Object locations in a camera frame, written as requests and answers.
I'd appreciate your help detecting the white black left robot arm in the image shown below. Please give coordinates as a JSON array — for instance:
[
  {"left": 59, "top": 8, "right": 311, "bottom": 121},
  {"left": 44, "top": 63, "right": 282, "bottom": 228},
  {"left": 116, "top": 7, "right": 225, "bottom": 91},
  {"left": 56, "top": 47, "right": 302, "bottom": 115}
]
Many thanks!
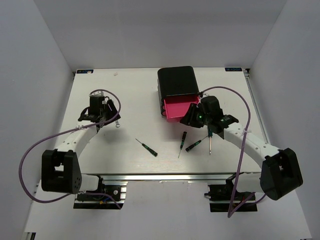
[{"left": 41, "top": 95, "right": 121, "bottom": 200}]

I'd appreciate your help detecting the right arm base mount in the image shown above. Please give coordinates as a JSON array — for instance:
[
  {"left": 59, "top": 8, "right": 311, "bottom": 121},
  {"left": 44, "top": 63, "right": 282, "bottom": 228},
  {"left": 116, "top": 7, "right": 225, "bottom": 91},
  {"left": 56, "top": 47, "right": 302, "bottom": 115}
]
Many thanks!
[{"left": 204, "top": 173, "right": 258, "bottom": 213}]

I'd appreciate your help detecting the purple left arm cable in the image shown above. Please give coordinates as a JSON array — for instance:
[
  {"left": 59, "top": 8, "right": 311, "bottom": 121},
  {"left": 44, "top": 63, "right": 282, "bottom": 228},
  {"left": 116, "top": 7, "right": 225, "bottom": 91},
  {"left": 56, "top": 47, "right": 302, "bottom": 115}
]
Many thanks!
[{"left": 18, "top": 89, "right": 125, "bottom": 210}]

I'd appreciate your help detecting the large green handled screwdriver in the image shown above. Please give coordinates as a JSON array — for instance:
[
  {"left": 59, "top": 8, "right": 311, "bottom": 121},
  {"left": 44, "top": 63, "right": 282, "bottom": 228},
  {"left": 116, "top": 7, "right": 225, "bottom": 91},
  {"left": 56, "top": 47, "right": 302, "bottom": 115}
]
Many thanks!
[{"left": 207, "top": 127, "right": 213, "bottom": 155}]

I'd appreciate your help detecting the small black green screwdriver right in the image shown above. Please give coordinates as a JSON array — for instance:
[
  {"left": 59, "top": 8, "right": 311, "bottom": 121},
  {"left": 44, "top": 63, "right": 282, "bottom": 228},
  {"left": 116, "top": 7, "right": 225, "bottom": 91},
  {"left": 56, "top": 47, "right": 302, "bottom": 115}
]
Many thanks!
[{"left": 185, "top": 136, "right": 208, "bottom": 153}]

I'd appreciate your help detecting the silver combination wrench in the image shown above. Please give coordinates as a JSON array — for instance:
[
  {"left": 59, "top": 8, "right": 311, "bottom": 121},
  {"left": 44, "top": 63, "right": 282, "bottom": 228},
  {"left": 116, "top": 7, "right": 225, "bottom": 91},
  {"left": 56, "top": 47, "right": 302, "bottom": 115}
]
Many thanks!
[{"left": 107, "top": 99, "right": 121, "bottom": 128}]

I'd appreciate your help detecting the small black green screwdriver centre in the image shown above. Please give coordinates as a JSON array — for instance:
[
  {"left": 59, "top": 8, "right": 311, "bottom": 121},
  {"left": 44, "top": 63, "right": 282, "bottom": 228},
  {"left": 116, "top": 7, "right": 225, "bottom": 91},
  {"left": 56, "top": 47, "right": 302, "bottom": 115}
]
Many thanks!
[{"left": 178, "top": 131, "right": 187, "bottom": 158}]

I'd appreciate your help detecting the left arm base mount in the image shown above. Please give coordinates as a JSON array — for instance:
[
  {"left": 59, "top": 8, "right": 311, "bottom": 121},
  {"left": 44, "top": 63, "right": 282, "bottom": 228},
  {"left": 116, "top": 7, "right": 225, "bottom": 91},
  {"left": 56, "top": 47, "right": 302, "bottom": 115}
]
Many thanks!
[{"left": 73, "top": 176, "right": 127, "bottom": 210}]

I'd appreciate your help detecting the black drawer cabinet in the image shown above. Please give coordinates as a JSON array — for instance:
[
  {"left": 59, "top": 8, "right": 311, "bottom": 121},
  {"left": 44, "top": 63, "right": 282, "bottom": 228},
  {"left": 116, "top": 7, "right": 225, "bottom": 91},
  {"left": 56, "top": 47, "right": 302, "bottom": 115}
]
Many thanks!
[{"left": 157, "top": 66, "right": 199, "bottom": 101}]

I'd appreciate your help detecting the blue label sticker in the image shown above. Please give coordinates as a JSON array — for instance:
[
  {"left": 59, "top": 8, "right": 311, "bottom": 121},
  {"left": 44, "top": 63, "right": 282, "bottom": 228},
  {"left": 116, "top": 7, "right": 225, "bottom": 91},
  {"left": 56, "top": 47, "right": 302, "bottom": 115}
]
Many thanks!
[
  {"left": 224, "top": 67, "right": 243, "bottom": 72},
  {"left": 76, "top": 69, "right": 94, "bottom": 74}
]

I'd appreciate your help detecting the aluminium right side rail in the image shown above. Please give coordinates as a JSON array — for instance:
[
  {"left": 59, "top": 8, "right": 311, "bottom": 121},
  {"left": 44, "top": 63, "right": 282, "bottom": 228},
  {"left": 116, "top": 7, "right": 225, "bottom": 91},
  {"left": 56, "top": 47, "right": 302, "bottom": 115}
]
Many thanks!
[{"left": 243, "top": 68, "right": 270, "bottom": 143}]

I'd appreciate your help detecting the blue label sticker right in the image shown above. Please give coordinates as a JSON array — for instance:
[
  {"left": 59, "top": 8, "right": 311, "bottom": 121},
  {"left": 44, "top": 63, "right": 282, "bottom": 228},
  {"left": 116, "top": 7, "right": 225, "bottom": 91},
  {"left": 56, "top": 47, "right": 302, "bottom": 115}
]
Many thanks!
[{"left": 224, "top": 67, "right": 243, "bottom": 72}]

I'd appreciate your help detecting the aluminium front rail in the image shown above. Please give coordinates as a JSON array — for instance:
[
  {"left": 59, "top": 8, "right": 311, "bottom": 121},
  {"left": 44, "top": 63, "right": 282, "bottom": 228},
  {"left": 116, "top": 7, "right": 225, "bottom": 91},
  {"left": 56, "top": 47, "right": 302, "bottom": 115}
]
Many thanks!
[{"left": 46, "top": 172, "right": 266, "bottom": 183}]

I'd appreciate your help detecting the aluminium rail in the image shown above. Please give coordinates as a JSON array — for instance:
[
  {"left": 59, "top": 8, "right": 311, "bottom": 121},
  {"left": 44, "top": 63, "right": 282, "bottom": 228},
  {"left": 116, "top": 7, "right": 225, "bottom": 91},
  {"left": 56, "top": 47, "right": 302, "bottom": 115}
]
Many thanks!
[
  {"left": 243, "top": 68, "right": 270, "bottom": 143},
  {"left": 46, "top": 172, "right": 266, "bottom": 183}
]

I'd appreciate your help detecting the pink middle drawer black knob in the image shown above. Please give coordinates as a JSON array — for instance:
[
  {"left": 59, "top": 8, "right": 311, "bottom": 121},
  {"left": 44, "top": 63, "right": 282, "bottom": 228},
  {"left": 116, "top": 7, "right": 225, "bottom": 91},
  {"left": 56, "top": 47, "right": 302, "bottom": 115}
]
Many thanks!
[{"left": 159, "top": 99, "right": 166, "bottom": 117}]

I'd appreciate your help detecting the blue label sticker left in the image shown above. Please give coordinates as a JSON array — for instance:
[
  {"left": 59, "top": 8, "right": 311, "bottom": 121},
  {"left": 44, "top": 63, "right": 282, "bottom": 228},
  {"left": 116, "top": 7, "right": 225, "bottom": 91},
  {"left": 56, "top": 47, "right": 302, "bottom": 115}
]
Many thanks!
[{"left": 76, "top": 69, "right": 94, "bottom": 74}]

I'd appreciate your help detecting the small black green screwdriver left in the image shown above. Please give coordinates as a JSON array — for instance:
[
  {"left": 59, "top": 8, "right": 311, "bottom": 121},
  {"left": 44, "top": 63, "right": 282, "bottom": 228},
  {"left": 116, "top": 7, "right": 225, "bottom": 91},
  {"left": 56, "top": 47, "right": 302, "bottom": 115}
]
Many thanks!
[{"left": 135, "top": 138, "right": 158, "bottom": 157}]

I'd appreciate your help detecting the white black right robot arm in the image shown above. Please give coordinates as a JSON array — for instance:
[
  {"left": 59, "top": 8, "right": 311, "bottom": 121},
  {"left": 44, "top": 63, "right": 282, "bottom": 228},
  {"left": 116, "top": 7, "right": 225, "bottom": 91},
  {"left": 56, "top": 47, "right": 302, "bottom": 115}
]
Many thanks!
[{"left": 180, "top": 96, "right": 303, "bottom": 201}]

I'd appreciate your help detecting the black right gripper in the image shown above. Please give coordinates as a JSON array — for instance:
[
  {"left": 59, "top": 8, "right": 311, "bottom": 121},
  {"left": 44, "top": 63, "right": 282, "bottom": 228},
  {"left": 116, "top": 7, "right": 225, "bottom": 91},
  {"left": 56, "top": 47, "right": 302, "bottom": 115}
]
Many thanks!
[{"left": 180, "top": 103, "right": 212, "bottom": 129}]

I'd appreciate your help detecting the small black green screwdriver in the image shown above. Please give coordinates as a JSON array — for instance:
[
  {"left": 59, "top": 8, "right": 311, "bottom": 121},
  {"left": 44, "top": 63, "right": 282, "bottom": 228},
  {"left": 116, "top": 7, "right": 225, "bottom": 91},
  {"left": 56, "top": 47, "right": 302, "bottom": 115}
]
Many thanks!
[
  {"left": 178, "top": 131, "right": 187, "bottom": 158},
  {"left": 185, "top": 136, "right": 208, "bottom": 153},
  {"left": 135, "top": 138, "right": 158, "bottom": 157}
]

